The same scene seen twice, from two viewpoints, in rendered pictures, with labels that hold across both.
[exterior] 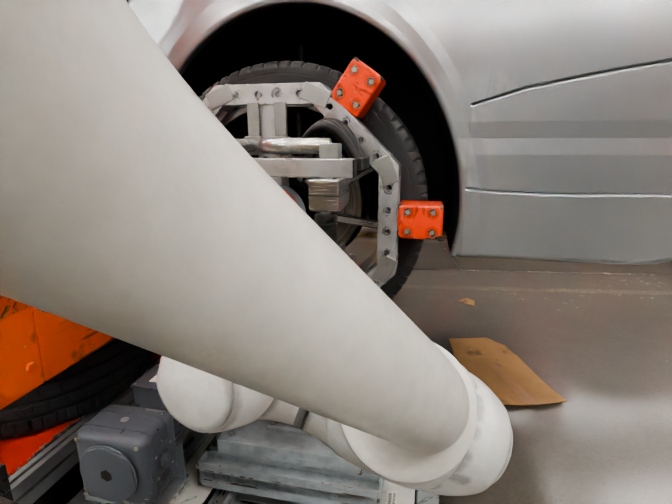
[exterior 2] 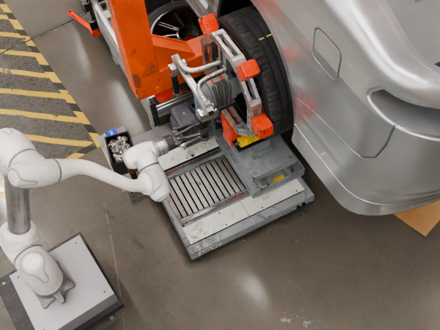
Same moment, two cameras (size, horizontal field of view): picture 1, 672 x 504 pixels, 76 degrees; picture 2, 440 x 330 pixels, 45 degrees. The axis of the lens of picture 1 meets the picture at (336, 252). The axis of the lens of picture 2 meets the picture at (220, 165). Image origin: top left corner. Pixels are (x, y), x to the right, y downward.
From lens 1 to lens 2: 228 cm
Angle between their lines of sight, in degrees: 59
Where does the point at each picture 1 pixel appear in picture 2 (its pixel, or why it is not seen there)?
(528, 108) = (311, 116)
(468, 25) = (296, 69)
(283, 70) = (238, 35)
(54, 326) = (167, 76)
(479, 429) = (153, 194)
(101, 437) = (174, 116)
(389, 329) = (109, 181)
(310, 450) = (243, 161)
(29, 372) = (156, 90)
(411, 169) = (268, 105)
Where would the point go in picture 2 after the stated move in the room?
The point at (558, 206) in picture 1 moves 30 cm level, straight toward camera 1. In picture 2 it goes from (317, 158) to (252, 171)
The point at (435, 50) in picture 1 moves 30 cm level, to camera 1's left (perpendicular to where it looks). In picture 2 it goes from (288, 67) to (242, 31)
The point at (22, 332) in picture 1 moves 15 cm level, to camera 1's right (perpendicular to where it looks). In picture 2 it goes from (154, 78) to (170, 93)
